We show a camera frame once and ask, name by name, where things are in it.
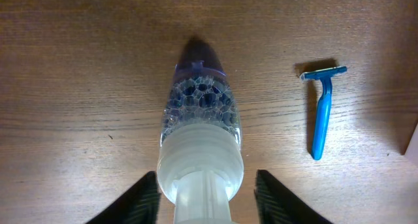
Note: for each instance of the clear bottle with purple liquid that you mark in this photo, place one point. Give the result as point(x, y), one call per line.
point(200, 167)

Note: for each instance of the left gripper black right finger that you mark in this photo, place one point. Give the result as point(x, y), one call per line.
point(276, 204)

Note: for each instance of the blue disposable razor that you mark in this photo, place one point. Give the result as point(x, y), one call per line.
point(323, 106)

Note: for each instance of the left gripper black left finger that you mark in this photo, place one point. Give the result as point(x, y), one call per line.
point(138, 205)

